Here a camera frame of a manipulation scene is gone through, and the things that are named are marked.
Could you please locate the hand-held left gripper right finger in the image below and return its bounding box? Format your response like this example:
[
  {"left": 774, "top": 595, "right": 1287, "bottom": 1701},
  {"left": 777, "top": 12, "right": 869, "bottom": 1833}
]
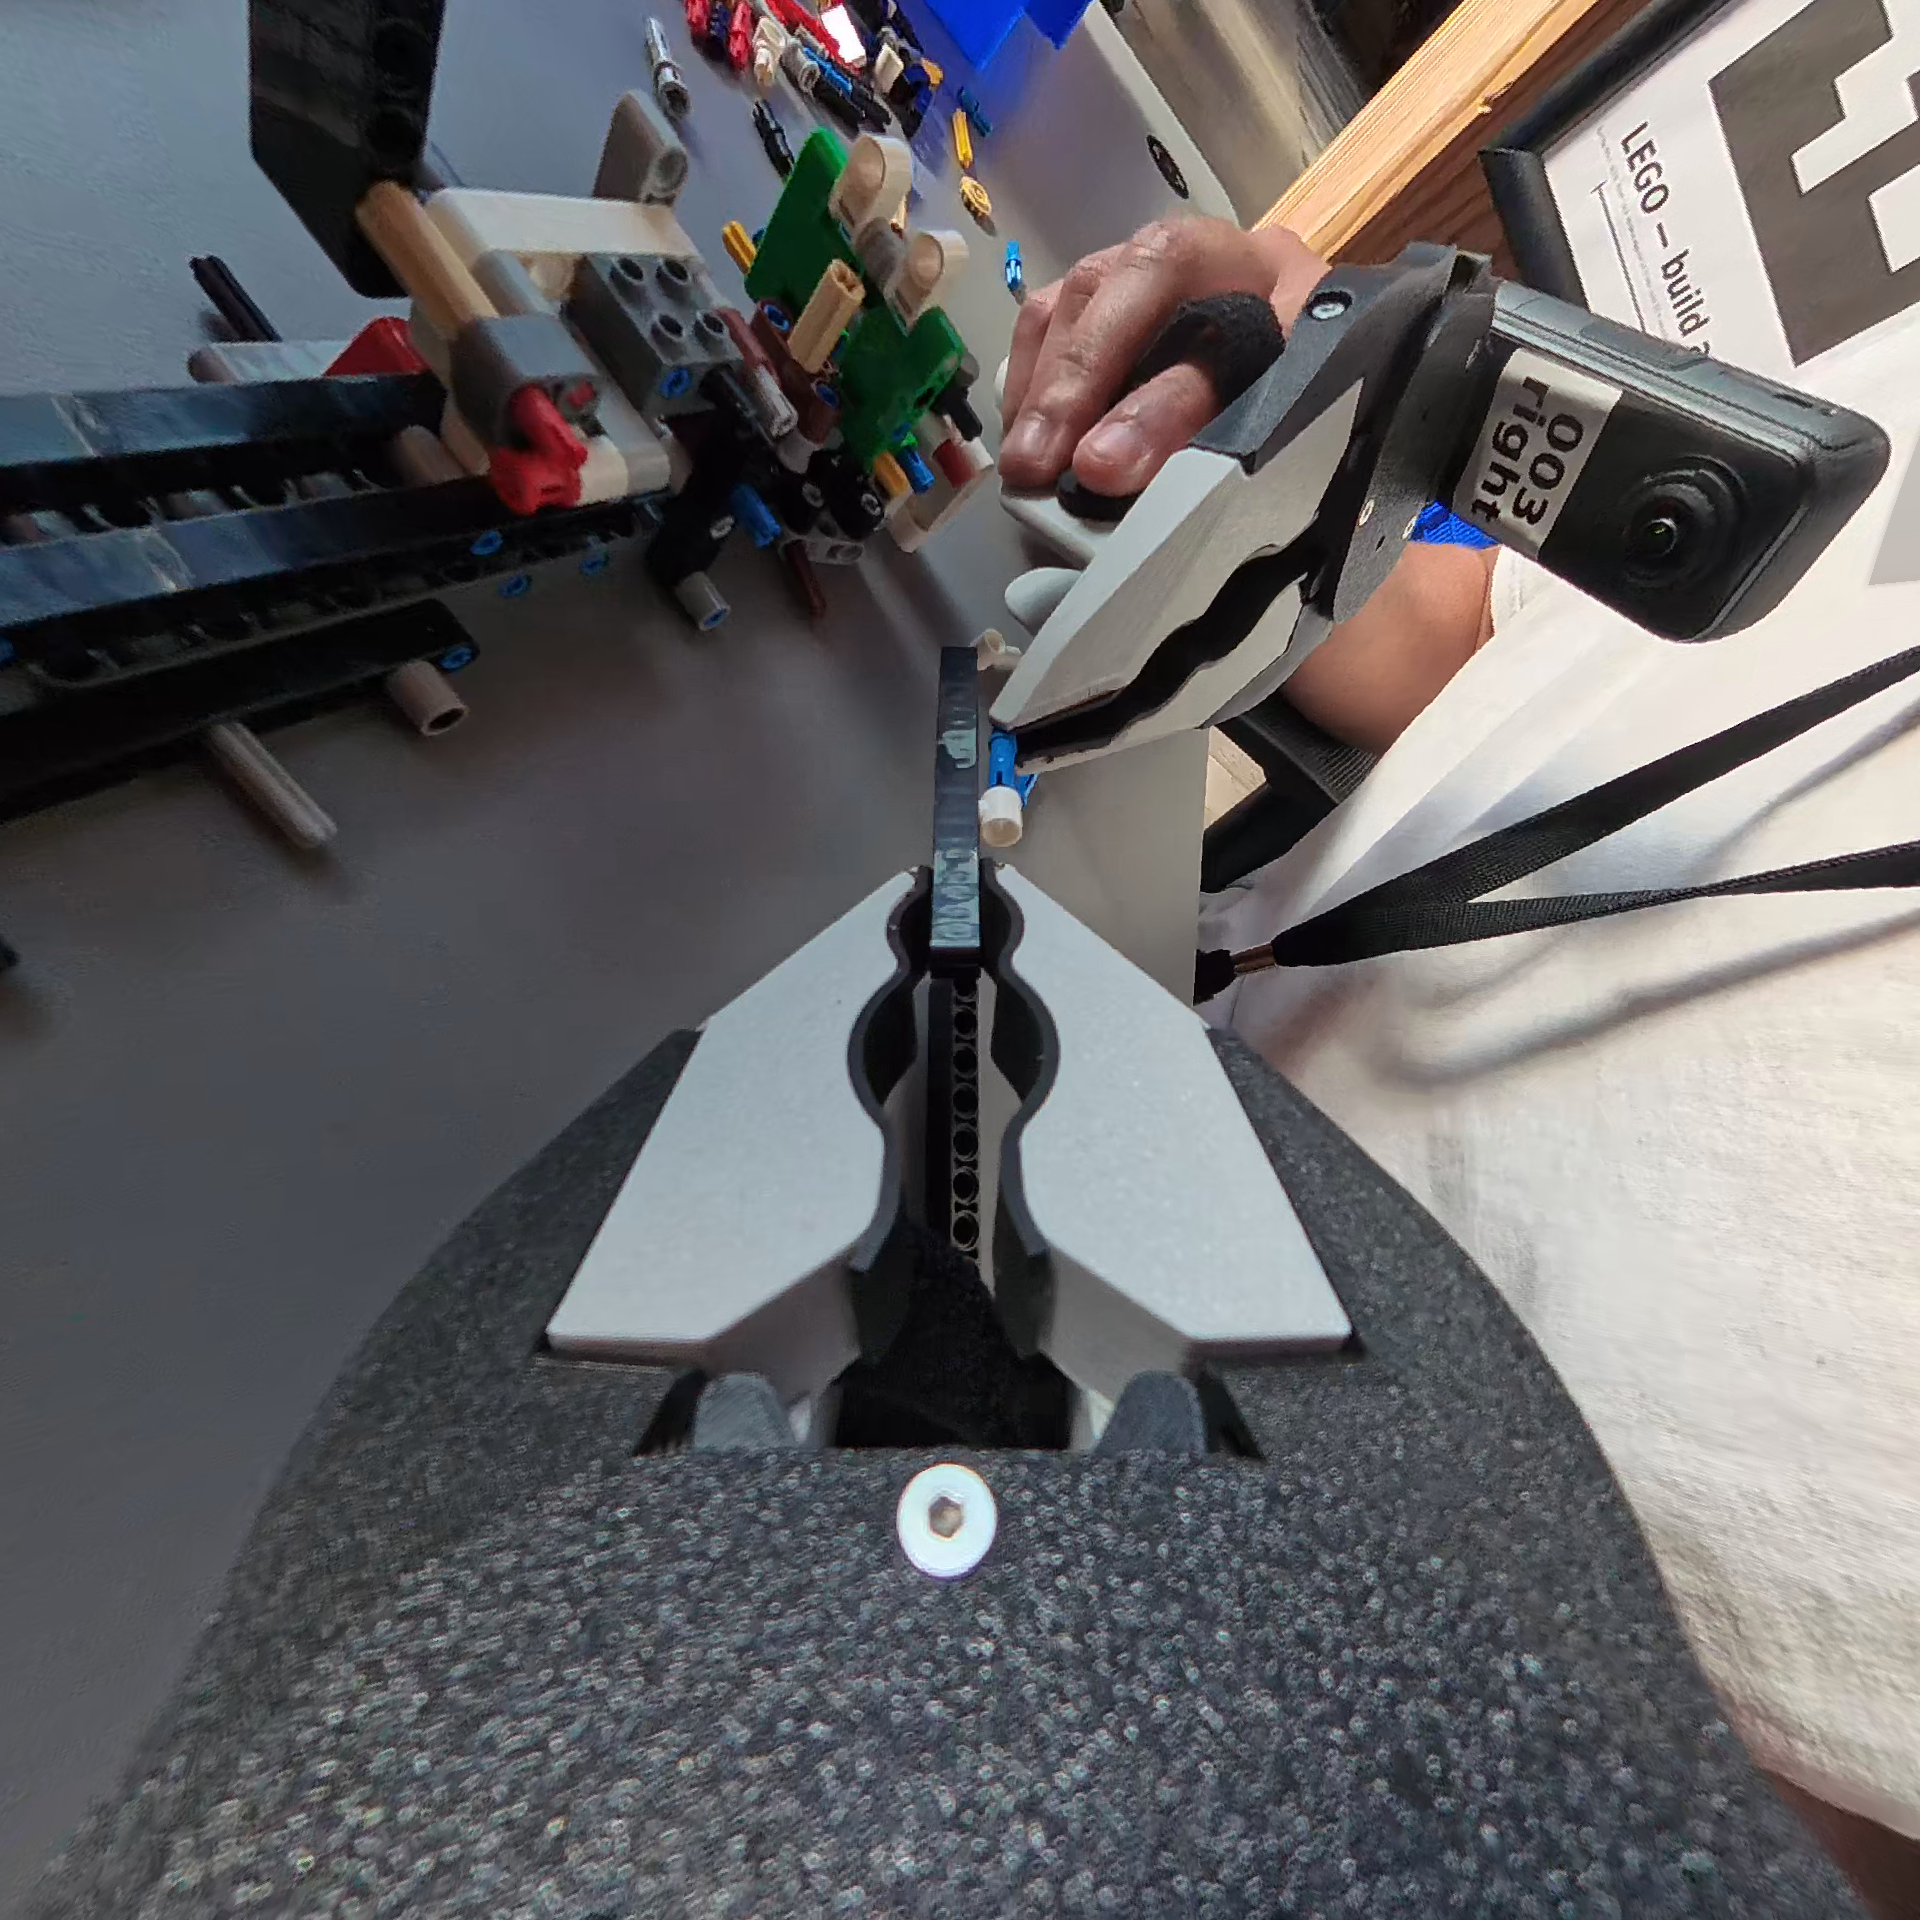
[{"left": 982, "top": 864, "right": 1356, "bottom": 1413}]

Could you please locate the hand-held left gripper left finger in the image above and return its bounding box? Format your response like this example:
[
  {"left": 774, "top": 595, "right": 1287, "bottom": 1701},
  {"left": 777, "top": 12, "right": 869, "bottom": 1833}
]
[{"left": 541, "top": 864, "right": 929, "bottom": 1420}]

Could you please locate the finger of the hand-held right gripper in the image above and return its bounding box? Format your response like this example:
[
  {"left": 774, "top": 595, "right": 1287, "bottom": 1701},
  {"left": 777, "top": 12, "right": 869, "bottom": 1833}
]
[
  {"left": 1031, "top": 589, "right": 1337, "bottom": 775},
  {"left": 989, "top": 375, "right": 1368, "bottom": 740}
]

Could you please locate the long black lego beam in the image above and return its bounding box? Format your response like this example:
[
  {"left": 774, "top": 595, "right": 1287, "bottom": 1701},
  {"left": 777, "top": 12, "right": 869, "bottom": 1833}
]
[{"left": 925, "top": 645, "right": 1003, "bottom": 1292}]

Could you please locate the person's right forearm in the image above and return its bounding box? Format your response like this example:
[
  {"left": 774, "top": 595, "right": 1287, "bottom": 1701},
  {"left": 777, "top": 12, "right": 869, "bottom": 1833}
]
[{"left": 1282, "top": 542, "right": 1506, "bottom": 757}]

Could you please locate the pile of small lego pieces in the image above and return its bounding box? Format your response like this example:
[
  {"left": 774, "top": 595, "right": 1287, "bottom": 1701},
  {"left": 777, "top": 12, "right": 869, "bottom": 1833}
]
[{"left": 643, "top": 0, "right": 1038, "bottom": 302}]

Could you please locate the lego vehicle chassis assembly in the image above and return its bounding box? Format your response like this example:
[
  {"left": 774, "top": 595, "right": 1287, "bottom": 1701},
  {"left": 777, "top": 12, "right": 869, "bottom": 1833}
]
[{"left": 0, "top": 0, "right": 1003, "bottom": 855}]

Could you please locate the person's right hand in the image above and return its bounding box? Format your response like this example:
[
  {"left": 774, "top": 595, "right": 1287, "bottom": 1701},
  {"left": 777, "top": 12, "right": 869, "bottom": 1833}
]
[{"left": 994, "top": 214, "right": 1337, "bottom": 494}]

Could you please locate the printed paper sign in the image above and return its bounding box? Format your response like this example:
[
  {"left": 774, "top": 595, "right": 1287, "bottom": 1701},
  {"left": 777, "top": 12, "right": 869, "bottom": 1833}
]
[{"left": 1543, "top": 0, "right": 1920, "bottom": 589}]

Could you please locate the blue plastic bin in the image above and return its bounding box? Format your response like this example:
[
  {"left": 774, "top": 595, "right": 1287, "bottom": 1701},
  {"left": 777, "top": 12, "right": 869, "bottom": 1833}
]
[{"left": 914, "top": 0, "right": 1104, "bottom": 71}]

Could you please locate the black lanyard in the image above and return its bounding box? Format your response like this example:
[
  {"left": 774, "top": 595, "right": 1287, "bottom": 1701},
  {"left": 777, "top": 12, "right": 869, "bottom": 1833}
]
[{"left": 1191, "top": 645, "right": 1920, "bottom": 1005}]

